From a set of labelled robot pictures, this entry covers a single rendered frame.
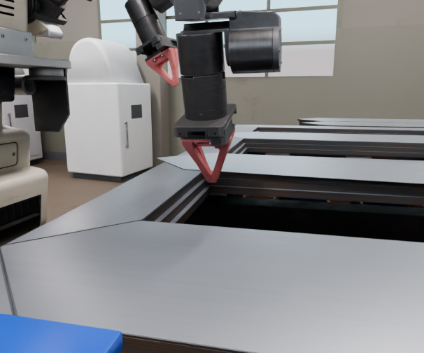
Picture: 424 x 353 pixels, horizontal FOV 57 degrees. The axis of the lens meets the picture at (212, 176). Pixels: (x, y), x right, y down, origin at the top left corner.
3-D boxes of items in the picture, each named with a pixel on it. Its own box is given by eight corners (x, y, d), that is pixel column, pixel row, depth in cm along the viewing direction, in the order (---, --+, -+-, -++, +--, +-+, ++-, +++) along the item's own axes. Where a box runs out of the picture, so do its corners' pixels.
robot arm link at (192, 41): (182, 22, 50) (168, 26, 45) (235, 18, 49) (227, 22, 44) (187, 76, 53) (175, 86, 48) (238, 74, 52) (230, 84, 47)
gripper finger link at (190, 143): (241, 168, 60) (237, 108, 56) (233, 190, 53) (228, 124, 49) (198, 167, 61) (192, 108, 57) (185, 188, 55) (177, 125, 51)
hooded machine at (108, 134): (155, 171, 481) (151, 42, 448) (125, 183, 418) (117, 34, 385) (101, 167, 506) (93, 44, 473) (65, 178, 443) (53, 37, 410)
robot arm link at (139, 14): (131, 6, 91) (117, 1, 85) (154, -11, 88) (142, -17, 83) (144, 34, 91) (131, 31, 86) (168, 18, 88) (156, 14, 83)
